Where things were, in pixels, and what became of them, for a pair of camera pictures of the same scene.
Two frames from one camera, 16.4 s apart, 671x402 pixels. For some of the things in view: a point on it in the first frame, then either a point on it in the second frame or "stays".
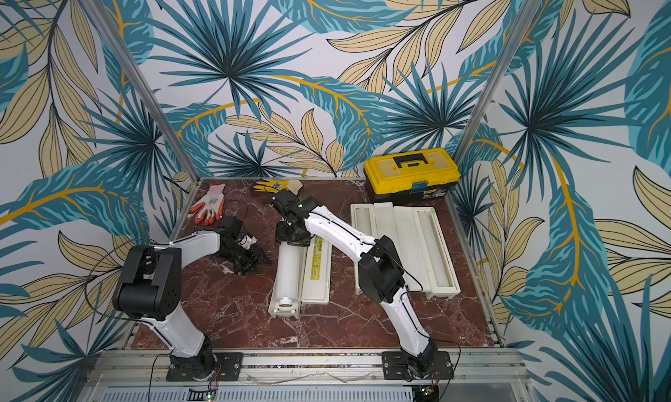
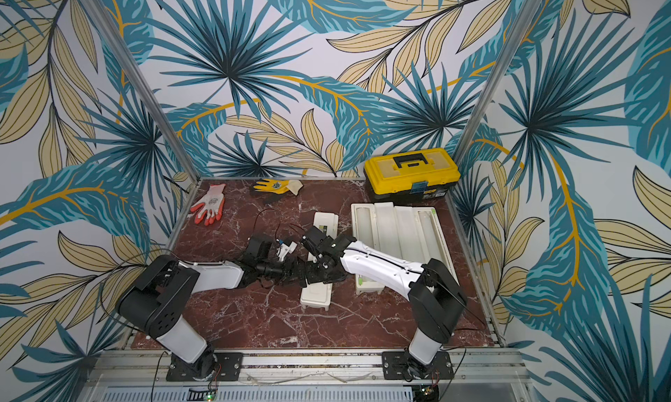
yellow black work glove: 275,186 stays
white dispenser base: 425,252 stays
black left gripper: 256,259 → 287,276
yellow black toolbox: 410,176 stays
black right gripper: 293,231 → 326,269
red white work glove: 210,207 stays
